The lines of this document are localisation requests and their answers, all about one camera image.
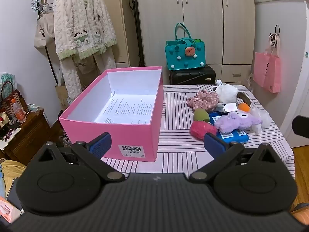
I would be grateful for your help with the beige canvas tote bag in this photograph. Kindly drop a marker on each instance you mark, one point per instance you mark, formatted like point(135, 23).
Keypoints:
point(44, 31)

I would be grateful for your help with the orange white packet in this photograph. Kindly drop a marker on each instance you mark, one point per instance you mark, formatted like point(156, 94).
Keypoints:
point(6, 209)

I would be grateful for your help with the woven basket bag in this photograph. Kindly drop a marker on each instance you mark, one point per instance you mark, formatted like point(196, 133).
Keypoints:
point(10, 101)

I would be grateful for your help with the cream fleece pajama pants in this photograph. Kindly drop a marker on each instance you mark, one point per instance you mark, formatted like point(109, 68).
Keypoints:
point(82, 70)

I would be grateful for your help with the grey beige wardrobe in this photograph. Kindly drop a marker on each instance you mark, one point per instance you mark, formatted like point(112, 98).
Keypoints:
point(193, 17)

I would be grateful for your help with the white refrigerator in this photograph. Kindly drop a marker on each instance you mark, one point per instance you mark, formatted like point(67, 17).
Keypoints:
point(284, 12)

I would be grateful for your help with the cream fleece pajama jacket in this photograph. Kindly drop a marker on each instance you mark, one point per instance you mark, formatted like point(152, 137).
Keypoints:
point(82, 24)

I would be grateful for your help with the small clear plastic bag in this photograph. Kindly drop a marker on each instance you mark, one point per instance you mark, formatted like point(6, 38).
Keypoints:
point(263, 119)

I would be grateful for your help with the striped tablecloth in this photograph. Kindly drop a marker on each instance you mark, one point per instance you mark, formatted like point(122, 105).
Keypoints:
point(178, 149)

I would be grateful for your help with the teal felt tote bag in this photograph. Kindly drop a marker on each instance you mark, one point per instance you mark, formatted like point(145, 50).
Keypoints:
point(184, 55)

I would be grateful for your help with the black coat rack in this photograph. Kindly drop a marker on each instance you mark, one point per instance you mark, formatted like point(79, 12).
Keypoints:
point(51, 67)

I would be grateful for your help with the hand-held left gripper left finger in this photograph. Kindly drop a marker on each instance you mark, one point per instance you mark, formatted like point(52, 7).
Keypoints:
point(100, 145)

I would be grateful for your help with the white tissue pack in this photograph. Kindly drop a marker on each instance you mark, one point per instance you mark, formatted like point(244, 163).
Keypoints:
point(225, 107)

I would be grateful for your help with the orange makeup sponge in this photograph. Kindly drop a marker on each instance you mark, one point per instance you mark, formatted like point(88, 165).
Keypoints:
point(244, 106)

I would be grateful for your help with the green makeup sponge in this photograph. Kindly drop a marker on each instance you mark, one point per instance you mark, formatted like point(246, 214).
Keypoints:
point(201, 114)

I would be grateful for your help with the purple plush toy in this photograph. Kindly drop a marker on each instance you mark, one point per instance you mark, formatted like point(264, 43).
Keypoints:
point(235, 122)

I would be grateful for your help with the white plush toy brown ears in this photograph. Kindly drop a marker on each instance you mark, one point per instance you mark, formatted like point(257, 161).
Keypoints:
point(227, 93)

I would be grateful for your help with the printed paper sheet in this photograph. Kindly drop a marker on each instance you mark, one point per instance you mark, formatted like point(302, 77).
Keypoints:
point(130, 108)

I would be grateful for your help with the pink floral cloth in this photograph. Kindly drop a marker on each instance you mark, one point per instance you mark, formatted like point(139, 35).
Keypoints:
point(204, 100)

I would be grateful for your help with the black tripod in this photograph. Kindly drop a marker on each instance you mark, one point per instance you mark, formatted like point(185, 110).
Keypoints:
point(135, 21)

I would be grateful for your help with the wooden nightstand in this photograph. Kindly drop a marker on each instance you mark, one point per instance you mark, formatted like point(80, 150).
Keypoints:
point(31, 133)

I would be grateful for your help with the pink cardboard box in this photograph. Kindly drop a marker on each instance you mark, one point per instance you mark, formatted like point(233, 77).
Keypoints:
point(135, 135)

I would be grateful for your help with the pink tote bag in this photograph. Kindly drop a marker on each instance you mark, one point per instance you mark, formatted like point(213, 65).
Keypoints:
point(269, 72)

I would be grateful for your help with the yellow bedding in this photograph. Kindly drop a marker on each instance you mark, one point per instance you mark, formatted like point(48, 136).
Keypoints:
point(10, 171)

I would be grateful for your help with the black suitcase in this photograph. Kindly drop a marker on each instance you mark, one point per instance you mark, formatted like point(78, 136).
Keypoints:
point(190, 76)

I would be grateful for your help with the teal tissue packet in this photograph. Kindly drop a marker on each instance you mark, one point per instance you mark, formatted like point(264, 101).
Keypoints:
point(32, 107)

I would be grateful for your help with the orange drink bottle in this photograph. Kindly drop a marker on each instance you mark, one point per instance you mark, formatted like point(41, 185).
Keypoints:
point(18, 111)

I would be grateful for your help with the blue wet wipe packet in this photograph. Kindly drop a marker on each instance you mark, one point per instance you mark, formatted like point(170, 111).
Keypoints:
point(216, 118)
point(237, 138)

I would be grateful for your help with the white green package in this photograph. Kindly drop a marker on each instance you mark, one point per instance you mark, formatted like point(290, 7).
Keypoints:
point(7, 77)

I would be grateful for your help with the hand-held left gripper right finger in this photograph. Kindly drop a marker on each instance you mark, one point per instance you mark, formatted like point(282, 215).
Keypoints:
point(213, 145)

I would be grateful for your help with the pink fluffy ball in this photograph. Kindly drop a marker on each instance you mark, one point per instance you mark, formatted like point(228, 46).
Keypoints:
point(201, 129)

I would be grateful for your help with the plain brown paper bag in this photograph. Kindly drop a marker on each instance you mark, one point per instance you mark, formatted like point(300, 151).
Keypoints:
point(62, 96)

